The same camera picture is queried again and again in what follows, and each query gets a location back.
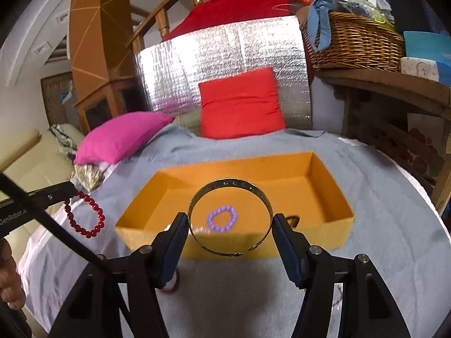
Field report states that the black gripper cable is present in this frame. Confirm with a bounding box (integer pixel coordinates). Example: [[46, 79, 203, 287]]
[[0, 172, 106, 266]]

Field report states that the orange cardboard box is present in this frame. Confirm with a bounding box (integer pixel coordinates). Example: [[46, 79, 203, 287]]
[[114, 151, 355, 259]]

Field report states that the silver foil panel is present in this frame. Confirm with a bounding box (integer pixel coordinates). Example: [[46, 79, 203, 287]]
[[134, 16, 313, 131]]

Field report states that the wicker screen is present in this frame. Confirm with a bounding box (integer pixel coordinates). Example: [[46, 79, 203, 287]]
[[40, 72, 76, 127]]

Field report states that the wooden shelf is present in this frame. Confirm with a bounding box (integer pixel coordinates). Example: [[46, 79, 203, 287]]
[[313, 67, 451, 215]]

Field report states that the magenta pillow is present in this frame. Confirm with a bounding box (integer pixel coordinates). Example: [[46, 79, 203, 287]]
[[74, 111, 176, 165]]

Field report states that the teal box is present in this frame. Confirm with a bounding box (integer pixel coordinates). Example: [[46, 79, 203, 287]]
[[403, 30, 451, 74]]

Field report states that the wooden stair railing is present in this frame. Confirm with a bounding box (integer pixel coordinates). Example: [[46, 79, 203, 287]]
[[127, 0, 374, 43]]

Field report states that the brown wooden column cabinet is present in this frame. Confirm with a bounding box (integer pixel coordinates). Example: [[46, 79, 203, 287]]
[[68, 0, 149, 136]]

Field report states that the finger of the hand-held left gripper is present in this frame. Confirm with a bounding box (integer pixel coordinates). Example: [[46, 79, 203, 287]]
[[26, 182, 77, 206]]

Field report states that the red bead bracelet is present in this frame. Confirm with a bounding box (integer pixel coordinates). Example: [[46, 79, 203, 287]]
[[64, 190, 105, 238]]

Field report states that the person's left hand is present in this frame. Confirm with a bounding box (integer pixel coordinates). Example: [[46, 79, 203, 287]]
[[0, 237, 26, 310]]

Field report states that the grey blanket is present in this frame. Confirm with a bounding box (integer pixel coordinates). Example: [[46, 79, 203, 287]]
[[21, 123, 451, 338]]

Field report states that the engraved metal cuff bangle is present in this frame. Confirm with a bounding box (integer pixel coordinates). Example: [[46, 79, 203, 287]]
[[188, 178, 274, 257]]

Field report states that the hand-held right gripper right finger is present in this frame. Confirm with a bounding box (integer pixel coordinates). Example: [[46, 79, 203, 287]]
[[271, 213, 411, 338]]

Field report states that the dark red bangle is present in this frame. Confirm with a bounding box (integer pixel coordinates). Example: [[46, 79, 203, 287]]
[[158, 268, 182, 293]]

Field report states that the pale pink bed sheet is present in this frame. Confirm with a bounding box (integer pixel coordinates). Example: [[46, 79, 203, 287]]
[[16, 162, 120, 333]]

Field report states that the black and white patterned scarf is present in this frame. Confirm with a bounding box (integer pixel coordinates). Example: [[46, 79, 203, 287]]
[[47, 124, 78, 157]]

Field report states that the white patterned box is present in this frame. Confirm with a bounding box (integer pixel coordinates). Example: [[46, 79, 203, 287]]
[[400, 56, 441, 81]]

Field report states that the red pillow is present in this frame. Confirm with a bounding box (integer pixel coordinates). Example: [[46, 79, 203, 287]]
[[198, 67, 286, 139]]

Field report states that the purple bead bracelet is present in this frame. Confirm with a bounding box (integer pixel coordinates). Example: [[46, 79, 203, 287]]
[[207, 206, 237, 233]]

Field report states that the blue cloth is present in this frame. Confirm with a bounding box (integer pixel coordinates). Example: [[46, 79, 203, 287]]
[[308, 0, 333, 52]]

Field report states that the beige patterned pouch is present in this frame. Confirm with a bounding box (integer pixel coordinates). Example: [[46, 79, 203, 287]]
[[74, 164, 104, 191]]

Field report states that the wicker basket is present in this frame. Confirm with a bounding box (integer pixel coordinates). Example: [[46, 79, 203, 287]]
[[299, 11, 405, 69]]

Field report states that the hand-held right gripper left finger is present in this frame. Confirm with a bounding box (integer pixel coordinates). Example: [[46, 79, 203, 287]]
[[47, 212, 191, 338]]

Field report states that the beige leather sofa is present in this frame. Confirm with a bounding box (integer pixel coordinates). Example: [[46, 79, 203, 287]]
[[0, 123, 85, 324]]

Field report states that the large red cushion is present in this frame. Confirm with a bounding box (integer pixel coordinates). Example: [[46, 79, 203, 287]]
[[164, 0, 304, 41]]

